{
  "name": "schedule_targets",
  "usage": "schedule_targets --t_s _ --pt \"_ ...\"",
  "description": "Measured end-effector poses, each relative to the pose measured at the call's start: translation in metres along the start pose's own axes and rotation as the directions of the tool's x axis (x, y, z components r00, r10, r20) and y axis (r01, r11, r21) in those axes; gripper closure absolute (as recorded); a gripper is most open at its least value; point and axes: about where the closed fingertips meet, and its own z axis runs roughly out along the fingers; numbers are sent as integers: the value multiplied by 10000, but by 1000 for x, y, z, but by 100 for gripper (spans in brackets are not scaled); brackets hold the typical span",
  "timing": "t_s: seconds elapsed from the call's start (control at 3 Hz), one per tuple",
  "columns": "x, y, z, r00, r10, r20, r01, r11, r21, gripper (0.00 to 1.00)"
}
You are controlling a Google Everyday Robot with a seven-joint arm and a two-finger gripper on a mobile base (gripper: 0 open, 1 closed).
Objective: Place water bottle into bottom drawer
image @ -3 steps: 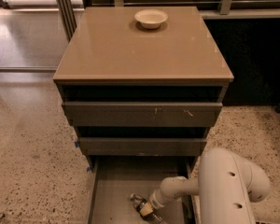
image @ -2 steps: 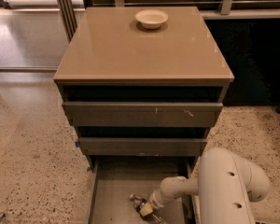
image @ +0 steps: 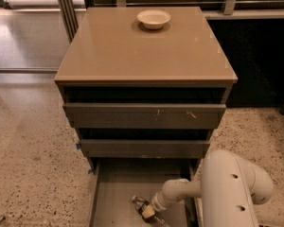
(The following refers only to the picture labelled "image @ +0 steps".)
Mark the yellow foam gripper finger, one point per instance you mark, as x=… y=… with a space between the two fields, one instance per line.
x=148 y=211

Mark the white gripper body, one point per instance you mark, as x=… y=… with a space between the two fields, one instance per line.
x=158 y=203

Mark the clear plastic water bottle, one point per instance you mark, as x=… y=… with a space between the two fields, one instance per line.
x=154 y=221

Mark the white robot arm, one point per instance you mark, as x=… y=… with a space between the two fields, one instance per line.
x=230 y=187

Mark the bottom open grey drawer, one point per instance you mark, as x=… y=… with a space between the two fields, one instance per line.
x=117 y=180

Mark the middle grey drawer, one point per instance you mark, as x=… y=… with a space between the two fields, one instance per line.
x=144 y=148

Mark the tan drawer cabinet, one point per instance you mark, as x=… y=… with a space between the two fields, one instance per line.
x=113 y=58

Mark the top grey drawer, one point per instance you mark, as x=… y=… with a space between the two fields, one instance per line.
x=144 y=115

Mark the white paper bowl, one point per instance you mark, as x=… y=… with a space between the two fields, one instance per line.
x=153 y=18

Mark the metal frame post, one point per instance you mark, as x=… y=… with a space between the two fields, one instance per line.
x=69 y=18

